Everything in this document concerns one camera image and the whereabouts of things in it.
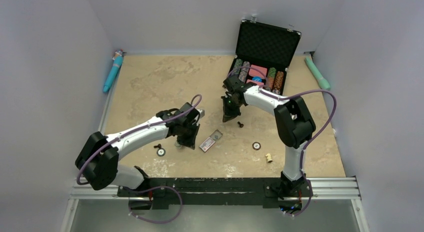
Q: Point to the black white poker chip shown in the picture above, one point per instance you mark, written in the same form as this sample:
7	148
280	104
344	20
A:
161	152

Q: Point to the blue cylindrical toy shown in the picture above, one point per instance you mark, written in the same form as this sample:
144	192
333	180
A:
116	65

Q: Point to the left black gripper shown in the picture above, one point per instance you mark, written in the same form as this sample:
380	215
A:
190	142

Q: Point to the black poker chip case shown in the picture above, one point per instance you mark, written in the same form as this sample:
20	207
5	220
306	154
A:
263	54

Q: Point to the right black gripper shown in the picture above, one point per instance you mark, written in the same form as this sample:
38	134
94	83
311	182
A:
228	114

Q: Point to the red staple box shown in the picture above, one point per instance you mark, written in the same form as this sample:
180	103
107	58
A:
210	141

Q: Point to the cream chess piece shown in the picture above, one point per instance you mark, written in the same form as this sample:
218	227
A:
269	158

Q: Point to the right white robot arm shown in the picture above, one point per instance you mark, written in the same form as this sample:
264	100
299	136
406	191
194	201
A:
294	123

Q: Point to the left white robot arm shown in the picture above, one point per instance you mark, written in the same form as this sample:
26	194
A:
99	160

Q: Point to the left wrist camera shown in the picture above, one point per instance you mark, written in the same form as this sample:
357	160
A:
201	113

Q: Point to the green cylindrical toy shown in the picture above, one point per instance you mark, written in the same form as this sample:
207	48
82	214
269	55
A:
322	82

